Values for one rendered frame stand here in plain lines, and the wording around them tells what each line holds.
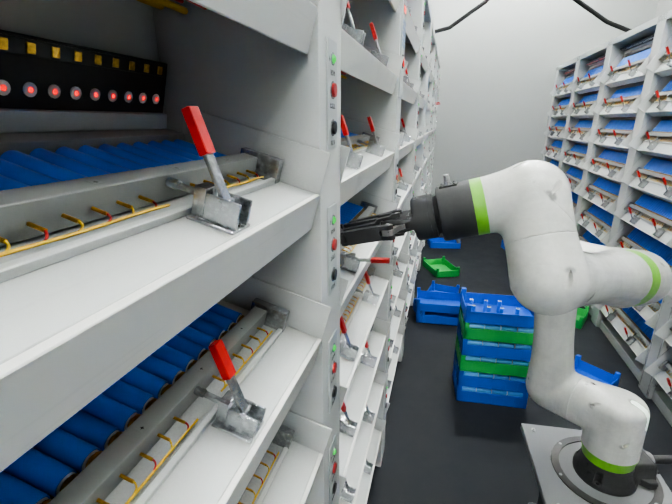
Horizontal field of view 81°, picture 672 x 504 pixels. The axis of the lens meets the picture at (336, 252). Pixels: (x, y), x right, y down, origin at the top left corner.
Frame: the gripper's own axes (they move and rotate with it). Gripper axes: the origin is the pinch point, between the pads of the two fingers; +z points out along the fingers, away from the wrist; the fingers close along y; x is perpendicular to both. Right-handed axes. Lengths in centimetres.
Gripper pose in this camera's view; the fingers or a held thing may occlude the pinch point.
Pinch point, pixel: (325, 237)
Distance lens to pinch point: 72.8
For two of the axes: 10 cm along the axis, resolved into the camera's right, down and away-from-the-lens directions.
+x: 2.5, 9.4, 2.4
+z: -9.3, 1.7, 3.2
